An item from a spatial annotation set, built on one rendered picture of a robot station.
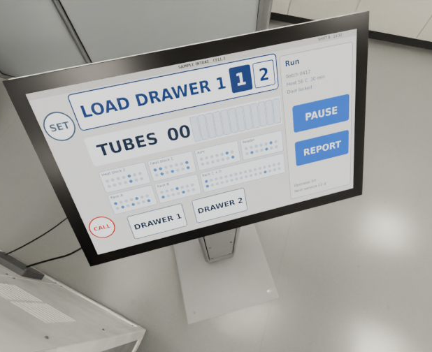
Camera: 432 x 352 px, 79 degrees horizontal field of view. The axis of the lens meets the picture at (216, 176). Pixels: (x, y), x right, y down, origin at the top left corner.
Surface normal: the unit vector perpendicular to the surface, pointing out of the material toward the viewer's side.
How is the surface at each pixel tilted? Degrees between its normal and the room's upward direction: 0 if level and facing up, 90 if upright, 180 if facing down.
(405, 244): 0
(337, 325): 0
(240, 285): 3
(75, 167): 50
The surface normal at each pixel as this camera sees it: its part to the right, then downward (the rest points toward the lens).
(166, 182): 0.18, 0.36
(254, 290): -0.01, -0.42
